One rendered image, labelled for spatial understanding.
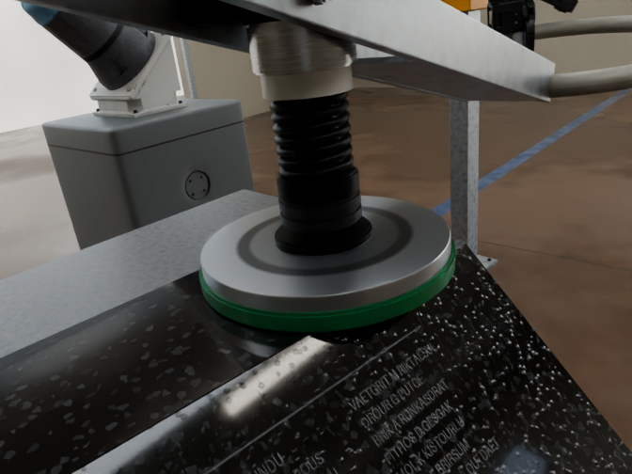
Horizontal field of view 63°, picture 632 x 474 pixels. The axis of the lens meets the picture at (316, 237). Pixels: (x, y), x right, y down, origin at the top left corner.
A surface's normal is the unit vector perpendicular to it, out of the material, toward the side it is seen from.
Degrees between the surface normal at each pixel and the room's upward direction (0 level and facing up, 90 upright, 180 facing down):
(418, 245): 0
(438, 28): 90
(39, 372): 0
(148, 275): 0
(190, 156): 90
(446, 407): 45
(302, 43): 90
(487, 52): 90
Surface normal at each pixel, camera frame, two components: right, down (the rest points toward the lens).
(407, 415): 0.39, -0.49
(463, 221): -0.73, 0.33
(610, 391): -0.11, -0.92
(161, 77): 0.75, 0.18
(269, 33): -0.54, 0.38
